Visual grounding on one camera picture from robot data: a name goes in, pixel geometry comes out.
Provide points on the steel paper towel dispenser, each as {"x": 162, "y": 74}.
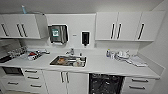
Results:
{"x": 58, "y": 33}

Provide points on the brown bowl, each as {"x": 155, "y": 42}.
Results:
{"x": 61, "y": 60}

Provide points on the white folded towel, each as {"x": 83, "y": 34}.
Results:
{"x": 137, "y": 61}

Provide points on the white cup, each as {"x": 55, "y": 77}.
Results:
{"x": 78, "y": 62}

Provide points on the white drawer unit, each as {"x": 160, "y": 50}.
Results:
{"x": 138, "y": 86}
{"x": 33, "y": 81}

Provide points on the stack of white plates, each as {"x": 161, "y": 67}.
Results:
{"x": 122, "y": 56}

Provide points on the white wall cabinet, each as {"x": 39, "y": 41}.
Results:
{"x": 130, "y": 26}
{"x": 23, "y": 26}

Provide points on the steel dishwasher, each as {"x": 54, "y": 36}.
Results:
{"x": 106, "y": 85}

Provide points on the wide white drawer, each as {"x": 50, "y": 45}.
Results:
{"x": 11, "y": 85}

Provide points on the blue spray bottle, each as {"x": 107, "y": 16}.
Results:
{"x": 23, "y": 9}

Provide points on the black soap dispenser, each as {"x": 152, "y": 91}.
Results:
{"x": 85, "y": 38}

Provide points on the chrome faucet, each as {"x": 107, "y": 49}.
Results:
{"x": 70, "y": 52}

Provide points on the dish rack with dishes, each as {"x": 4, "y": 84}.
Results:
{"x": 38, "y": 55}

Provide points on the white two-door base cabinet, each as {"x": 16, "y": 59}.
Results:
{"x": 65, "y": 83}

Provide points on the clear drinking glass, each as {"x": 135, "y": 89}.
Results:
{"x": 112, "y": 55}

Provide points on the blue dish soap bottle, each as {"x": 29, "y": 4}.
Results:
{"x": 108, "y": 53}

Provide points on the built-in black microwave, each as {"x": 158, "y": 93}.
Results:
{"x": 11, "y": 71}

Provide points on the steel sink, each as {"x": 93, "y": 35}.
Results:
{"x": 68, "y": 64}

